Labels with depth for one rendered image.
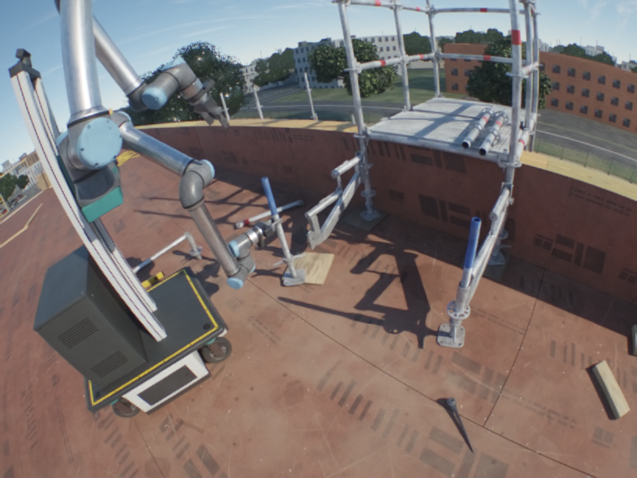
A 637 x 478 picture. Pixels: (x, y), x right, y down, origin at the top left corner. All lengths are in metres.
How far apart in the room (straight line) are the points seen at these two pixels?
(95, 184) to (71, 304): 0.53
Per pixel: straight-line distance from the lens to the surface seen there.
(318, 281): 1.98
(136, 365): 1.62
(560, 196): 1.97
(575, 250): 2.15
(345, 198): 2.15
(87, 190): 1.14
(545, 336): 1.86
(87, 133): 0.93
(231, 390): 1.69
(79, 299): 1.36
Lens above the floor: 1.39
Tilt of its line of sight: 36 degrees down
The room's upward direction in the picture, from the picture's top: 13 degrees counter-clockwise
